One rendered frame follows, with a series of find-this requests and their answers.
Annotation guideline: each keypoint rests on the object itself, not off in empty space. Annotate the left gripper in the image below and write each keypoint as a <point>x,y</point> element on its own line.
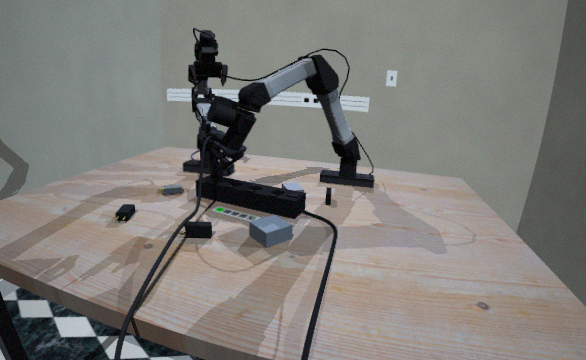
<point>230,143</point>

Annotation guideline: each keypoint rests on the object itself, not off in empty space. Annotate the grey diagram card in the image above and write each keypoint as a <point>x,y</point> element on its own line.
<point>235,214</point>

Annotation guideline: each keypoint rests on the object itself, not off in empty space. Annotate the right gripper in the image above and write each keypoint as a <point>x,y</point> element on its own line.
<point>200,70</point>

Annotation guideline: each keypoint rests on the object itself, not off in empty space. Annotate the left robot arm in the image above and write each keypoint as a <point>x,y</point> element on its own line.
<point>225,112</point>

